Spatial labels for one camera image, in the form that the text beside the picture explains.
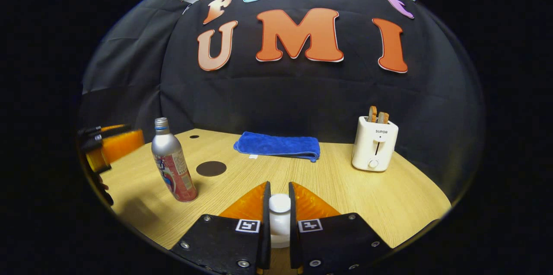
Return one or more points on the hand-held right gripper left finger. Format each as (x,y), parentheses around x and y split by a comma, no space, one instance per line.
(266,231)

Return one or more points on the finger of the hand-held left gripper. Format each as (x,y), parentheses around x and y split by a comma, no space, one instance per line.
(123,145)
(108,130)

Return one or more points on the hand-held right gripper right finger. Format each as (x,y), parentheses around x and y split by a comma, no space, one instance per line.
(293,236)

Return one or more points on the white teacup lid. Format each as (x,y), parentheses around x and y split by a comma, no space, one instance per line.
(280,223)

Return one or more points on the silver water bottle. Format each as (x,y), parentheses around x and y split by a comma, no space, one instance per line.
(170,158)

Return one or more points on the dark round coaster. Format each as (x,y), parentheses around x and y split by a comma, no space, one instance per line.
(211,168)

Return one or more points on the blue towel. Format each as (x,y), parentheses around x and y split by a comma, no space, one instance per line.
(281,145)

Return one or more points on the white toaster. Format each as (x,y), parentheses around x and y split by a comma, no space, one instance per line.
(373,145)

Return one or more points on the short bread slice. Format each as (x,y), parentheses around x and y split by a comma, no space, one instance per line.
(383,117)

